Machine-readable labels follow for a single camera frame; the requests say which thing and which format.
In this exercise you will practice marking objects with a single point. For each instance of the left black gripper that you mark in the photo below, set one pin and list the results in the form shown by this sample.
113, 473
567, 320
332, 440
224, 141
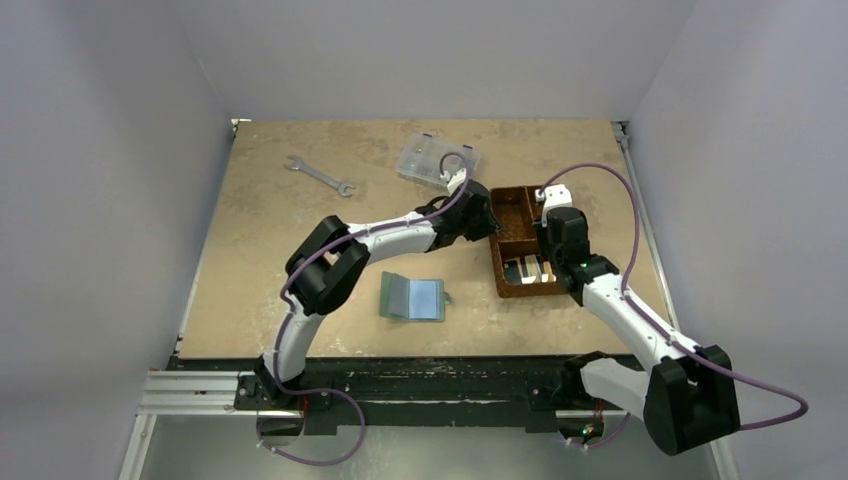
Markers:
488, 226

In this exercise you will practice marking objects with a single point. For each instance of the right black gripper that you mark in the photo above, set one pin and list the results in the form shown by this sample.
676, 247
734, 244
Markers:
553, 243

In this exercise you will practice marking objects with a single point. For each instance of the brown woven basket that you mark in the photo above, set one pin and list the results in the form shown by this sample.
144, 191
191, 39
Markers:
515, 208

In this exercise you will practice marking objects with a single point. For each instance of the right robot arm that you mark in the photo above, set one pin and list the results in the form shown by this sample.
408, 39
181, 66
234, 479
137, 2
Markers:
682, 403

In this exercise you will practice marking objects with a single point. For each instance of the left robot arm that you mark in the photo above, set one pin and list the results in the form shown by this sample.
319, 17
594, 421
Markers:
324, 270

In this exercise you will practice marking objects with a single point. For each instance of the clear plastic organizer box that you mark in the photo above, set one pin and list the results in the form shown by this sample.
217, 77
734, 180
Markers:
420, 160

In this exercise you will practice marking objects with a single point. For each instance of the silver open-end wrench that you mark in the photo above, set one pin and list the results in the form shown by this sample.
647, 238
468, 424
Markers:
296, 163

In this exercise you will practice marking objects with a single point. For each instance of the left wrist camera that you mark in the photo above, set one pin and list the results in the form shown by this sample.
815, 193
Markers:
453, 181

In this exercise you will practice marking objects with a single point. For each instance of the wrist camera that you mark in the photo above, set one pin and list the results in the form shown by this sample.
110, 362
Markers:
550, 198
453, 181

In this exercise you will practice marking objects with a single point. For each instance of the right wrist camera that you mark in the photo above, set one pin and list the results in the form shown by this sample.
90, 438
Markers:
550, 198

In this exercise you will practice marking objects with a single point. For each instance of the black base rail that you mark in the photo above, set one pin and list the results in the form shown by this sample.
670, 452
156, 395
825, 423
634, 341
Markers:
479, 391

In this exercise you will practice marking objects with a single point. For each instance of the aluminium frame rail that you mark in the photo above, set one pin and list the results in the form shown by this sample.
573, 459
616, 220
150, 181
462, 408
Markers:
191, 393

